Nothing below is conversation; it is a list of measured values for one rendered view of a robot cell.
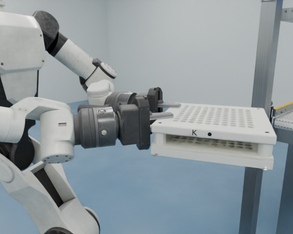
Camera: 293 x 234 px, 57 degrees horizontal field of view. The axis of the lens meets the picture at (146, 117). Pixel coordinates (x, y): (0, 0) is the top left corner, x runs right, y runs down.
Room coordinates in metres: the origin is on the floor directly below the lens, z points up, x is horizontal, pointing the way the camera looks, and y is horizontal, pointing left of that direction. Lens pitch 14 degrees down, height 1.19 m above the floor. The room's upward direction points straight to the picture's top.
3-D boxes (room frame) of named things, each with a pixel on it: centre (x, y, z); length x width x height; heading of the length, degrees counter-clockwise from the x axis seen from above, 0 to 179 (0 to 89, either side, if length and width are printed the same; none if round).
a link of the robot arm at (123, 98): (0.76, 0.02, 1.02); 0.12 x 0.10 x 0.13; 64
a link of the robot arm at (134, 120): (0.58, 0.06, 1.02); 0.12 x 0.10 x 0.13; 105
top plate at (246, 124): (0.63, -0.16, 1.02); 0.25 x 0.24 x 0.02; 163
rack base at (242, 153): (0.63, -0.16, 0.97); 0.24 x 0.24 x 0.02; 73
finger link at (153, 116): (0.61, -0.03, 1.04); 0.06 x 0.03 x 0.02; 105
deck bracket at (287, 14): (1.11, -0.55, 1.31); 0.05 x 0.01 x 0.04; 43
